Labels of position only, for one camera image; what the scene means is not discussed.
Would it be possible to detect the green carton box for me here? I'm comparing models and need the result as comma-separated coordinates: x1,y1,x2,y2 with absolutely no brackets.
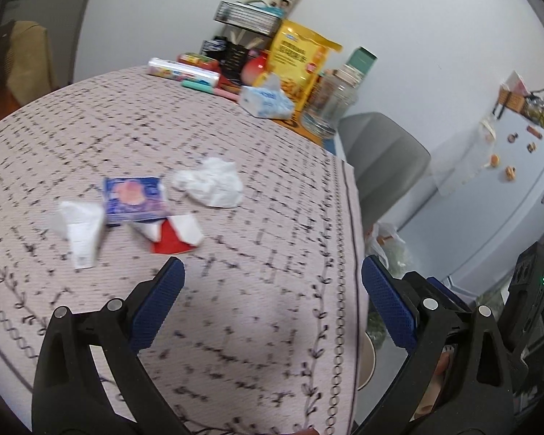
345,46,378,87

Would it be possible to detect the pink and green pen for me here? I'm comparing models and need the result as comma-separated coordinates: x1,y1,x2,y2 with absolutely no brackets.
181,79,241,99

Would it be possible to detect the white plastic wrapper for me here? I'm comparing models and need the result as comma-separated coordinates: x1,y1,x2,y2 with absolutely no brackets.
50,200,106,269

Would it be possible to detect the white hanging bag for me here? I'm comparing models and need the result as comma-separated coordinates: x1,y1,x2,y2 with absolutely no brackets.
478,115,497,143

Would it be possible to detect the white tissue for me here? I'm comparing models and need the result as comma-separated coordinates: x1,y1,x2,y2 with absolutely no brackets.
171,157,244,209

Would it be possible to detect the brown basket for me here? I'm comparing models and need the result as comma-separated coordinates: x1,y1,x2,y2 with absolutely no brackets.
494,88,529,116

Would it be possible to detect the orange wooden chair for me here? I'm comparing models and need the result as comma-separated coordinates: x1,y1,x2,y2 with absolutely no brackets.
0,91,25,116

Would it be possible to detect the red booklet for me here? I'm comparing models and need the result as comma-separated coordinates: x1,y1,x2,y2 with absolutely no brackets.
218,75,246,94

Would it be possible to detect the group of fridge magnets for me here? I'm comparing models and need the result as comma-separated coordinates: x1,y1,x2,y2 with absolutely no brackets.
490,127,544,211

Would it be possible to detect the clear water jug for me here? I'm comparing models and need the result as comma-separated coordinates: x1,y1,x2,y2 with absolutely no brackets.
301,64,361,137

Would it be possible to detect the cream trash bin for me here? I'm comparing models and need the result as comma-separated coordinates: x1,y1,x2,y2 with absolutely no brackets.
357,331,378,391

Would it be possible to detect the glass jar with handle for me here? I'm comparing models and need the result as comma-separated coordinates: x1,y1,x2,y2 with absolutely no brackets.
523,88,544,130

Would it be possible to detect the red and white wrapper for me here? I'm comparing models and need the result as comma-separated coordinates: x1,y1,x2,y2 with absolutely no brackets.
131,214,205,254

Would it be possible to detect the black wire rack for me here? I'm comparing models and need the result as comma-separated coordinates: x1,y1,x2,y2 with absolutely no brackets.
202,0,284,55

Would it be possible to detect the blue snack wrapper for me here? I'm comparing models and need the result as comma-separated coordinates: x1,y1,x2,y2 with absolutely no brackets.
103,177,170,226

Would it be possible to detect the black pen holder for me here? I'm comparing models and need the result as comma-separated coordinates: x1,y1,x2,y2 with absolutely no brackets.
220,34,255,80

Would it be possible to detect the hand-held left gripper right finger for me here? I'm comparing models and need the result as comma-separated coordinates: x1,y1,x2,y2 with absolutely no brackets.
358,255,515,435

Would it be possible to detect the orange mat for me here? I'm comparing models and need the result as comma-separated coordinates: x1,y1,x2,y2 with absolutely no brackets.
272,109,327,146

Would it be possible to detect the blue white tissue pack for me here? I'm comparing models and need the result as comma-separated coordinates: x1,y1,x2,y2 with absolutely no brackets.
238,72,296,119

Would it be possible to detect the white fridge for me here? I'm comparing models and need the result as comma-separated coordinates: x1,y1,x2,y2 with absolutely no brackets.
396,109,544,309

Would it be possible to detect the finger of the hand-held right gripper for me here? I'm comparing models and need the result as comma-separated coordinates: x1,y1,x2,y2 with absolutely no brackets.
427,276,474,315
401,270,436,302

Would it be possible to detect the pink card box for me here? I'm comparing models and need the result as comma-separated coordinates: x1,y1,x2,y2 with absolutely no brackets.
501,70,529,96

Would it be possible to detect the person's right hand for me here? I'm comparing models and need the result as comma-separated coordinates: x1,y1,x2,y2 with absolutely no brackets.
412,349,456,420

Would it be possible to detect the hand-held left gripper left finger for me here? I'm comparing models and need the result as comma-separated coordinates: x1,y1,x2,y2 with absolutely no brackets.
31,256,186,435

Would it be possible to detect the red and green box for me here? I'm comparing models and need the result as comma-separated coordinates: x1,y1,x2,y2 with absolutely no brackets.
178,53,218,66

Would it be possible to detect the white long box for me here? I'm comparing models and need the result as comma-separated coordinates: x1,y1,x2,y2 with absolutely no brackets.
147,57,221,84

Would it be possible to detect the grey chair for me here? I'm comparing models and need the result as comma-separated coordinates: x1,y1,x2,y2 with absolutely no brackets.
338,112,431,236

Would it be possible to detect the yellow snack bag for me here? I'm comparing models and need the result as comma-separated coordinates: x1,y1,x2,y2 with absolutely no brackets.
268,19,343,114

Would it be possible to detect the clear plastic bag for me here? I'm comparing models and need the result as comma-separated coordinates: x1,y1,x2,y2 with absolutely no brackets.
365,222,409,277

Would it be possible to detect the peach shaped ornament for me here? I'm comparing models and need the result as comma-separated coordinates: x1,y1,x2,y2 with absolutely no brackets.
240,50,273,83

